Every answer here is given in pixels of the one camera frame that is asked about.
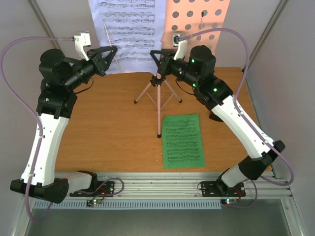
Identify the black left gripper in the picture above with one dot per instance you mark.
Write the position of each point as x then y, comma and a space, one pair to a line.
101, 65

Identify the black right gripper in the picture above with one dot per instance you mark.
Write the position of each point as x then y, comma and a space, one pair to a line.
165, 65

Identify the white sheet music page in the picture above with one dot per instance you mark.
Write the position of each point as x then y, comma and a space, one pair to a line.
135, 27

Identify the pink music stand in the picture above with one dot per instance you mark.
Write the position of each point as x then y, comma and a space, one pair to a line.
191, 16

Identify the green sheet music page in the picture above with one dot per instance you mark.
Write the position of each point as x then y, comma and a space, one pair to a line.
182, 142

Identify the black metronome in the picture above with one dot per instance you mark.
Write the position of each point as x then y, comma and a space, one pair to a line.
214, 117

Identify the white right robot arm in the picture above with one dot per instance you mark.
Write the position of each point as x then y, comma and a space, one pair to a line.
212, 92

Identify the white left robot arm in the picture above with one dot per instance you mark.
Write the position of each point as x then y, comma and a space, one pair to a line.
61, 76

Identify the right controller board with LEDs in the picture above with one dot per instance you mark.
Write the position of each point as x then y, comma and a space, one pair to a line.
229, 201

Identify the controller board with leds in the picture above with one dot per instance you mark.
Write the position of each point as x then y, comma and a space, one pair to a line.
229, 201
94, 202

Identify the left controller board with LEDs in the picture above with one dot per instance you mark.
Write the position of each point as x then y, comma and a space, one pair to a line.
94, 202

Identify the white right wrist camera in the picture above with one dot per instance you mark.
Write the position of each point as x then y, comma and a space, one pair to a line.
180, 44

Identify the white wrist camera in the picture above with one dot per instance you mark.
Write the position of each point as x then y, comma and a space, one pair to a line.
82, 40
180, 44

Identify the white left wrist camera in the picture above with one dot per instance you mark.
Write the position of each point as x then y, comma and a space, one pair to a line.
82, 40

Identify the aluminium left corner post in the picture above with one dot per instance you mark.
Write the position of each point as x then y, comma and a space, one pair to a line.
44, 24

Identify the aluminium mounting rail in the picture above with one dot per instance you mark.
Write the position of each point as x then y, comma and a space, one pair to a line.
184, 185

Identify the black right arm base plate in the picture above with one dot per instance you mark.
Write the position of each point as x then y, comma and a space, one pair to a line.
209, 189

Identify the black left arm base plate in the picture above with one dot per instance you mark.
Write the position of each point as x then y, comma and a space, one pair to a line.
107, 188

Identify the grey slotted cable duct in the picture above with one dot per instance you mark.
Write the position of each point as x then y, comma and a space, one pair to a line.
139, 204

